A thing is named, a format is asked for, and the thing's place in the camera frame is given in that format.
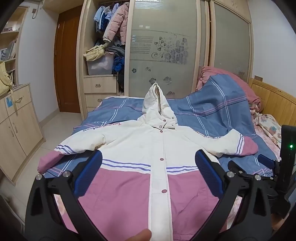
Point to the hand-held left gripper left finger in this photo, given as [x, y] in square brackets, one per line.
[87, 172]

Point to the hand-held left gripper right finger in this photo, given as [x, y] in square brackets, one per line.
[208, 172]

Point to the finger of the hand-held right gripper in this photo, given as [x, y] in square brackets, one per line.
[234, 165]
[266, 160]

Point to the white and pink hooded jacket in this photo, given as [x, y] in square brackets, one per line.
[138, 143]

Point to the grey clothes pile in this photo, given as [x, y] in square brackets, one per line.
[115, 49]

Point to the blue hanging clothes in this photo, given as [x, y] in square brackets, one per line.
[101, 18]

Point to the person's left hand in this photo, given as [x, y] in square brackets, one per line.
[138, 235]

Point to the pink floral bed sheet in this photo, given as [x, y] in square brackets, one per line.
[263, 139]

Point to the cream floral pillow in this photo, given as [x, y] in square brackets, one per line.
[269, 125]

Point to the wooden headboard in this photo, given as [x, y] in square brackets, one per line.
[277, 102]

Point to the blue plaid quilt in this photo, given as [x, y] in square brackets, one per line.
[203, 104]

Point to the wardrobe drawer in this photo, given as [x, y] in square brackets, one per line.
[99, 84]
[99, 99]

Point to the pink quilt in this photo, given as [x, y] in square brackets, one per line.
[240, 83]

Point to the light wooden cabinet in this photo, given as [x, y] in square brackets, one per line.
[16, 129]

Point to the blue sticker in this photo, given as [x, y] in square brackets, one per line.
[9, 101]

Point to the clear plastic storage box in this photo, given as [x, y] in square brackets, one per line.
[101, 66]

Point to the blue crumpled cloth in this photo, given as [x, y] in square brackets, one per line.
[118, 63]

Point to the brown wooden door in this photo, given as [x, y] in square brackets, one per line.
[69, 58]

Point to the yellow crumpled cloth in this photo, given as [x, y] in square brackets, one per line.
[94, 53]

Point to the plain sliding glass door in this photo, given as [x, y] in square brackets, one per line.
[231, 41]

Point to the yellow bag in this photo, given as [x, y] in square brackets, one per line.
[3, 78]

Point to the light wooden wardrobe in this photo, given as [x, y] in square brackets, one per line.
[82, 46]

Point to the wooden bookshelf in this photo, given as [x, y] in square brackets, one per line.
[19, 46]

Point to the flower print sliding glass door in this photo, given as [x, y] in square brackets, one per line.
[161, 34]

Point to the pink puffer jacket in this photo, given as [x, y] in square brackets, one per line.
[118, 23]

